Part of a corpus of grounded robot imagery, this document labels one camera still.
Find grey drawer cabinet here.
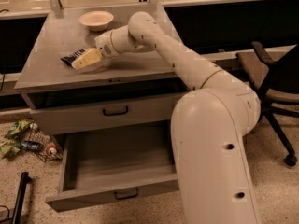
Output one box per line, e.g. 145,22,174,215
14,3,198,142

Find blue rxbar blueberry bar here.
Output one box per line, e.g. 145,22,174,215
61,49,86,66

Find closed grey top drawer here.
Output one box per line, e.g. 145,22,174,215
31,92,184,135

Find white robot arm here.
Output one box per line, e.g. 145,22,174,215
71,12,261,224

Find black metal stand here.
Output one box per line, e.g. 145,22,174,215
0,172,31,224

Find black office chair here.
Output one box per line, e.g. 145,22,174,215
236,41,299,166

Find red white can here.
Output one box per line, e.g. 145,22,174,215
45,142,58,156

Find blue snack packet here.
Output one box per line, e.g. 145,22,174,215
21,141,42,151

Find beige paper bowl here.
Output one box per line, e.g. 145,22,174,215
79,11,114,32

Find open grey middle drawer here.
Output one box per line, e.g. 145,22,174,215
46,120,178,212

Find green chip bag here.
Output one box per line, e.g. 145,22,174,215
6,119,33,139

